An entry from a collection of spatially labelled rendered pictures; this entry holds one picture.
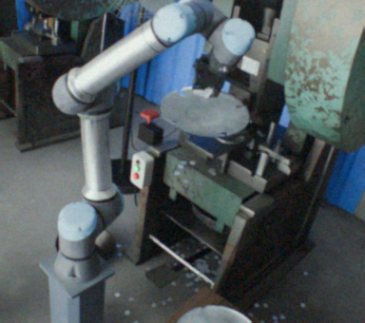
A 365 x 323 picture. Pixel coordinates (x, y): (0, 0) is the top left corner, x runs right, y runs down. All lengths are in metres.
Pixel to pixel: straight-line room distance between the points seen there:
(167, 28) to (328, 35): 0.40
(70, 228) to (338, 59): 0.86
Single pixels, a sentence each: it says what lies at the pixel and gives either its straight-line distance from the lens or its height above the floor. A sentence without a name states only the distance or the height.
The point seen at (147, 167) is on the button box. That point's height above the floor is 0.59.
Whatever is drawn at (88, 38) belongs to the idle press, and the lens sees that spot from 2.86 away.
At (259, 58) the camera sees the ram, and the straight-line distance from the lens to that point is 1.48.
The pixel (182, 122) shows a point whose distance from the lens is 1.37.
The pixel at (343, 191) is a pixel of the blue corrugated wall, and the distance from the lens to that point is 2.82.
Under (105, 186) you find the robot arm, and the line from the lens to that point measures 1.26.
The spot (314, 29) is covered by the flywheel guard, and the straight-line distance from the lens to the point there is 1.01.
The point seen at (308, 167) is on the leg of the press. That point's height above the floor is 0.65.
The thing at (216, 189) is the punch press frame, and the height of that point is 0.62.
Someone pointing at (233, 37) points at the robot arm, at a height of 1.27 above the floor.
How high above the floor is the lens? 1.45
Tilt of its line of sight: 28 degrees down
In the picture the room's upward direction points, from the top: 11 degrees clockwise
